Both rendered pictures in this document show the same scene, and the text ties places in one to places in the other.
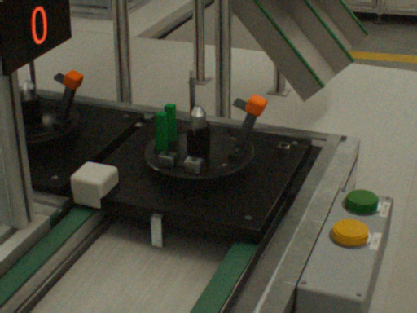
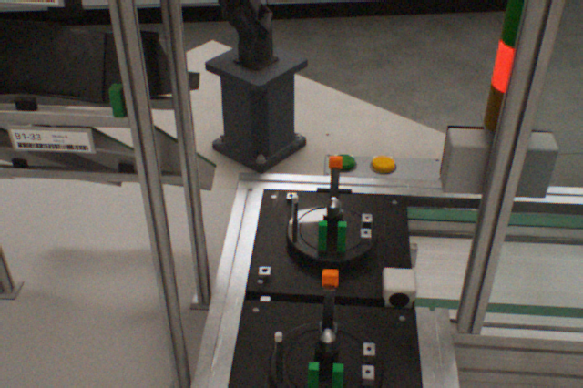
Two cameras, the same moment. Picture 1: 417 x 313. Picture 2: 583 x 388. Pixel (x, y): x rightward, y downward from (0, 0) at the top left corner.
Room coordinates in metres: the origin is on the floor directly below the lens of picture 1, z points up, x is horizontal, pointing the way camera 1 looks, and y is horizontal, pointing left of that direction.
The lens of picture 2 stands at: (1.11, 0.74, 1.68)
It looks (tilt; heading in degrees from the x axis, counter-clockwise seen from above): 38 degrees down; 252
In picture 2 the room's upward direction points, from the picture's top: straight up
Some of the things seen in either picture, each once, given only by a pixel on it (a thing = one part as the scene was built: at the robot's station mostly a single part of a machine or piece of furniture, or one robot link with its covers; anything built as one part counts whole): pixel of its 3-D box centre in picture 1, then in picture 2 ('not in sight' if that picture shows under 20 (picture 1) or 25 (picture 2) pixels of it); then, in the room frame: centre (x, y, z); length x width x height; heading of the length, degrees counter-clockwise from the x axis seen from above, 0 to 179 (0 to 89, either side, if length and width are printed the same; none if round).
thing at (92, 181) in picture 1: (94, 185); (398, 288); (0.75, 0.13, 0.97); 0.05 x 0.05 x 0.04; 68
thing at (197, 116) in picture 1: (198, 115); (333, 205); (0.81, 0.00, 1.04); 0.02 x 0.02 x 0.03
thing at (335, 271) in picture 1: (348, 257); (382, 179); (0.65, -0.17, 0.93); 0.21 x 0.07 x 0.06; 158
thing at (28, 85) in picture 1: (29, 106); (326, 352); (0.90, 0.24, 1.01); 0.24 x 0.24 x 0.13; 68
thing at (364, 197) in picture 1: (362, 204); (343, 164); (0.71, -0.19, 0.96); 0.04 x 0.04 x 0.02
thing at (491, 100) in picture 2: not in sight; (510, 105); (0.68, 0.18, 1.28); 0.05 x 0.05 x 0.05
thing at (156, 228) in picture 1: (158, 230); (412, 255); (0.69, 0.05, 0.95); 0.01 x 0.01 x 0.04; 68
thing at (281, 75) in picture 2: not in sight; (258, 105); (0.80, -0.44, 0.96); 0.15 x 0.15 x 0.20; 32
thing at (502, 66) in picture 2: not in sight; (519, 64); (0.68, 0.18, 1.33); 0.05 x 0.05 x 0.05
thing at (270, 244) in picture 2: (199, 170); (332, 244); (0.81, 0.00, 0.96); 0.24 x 0.24 x 0.02; 68
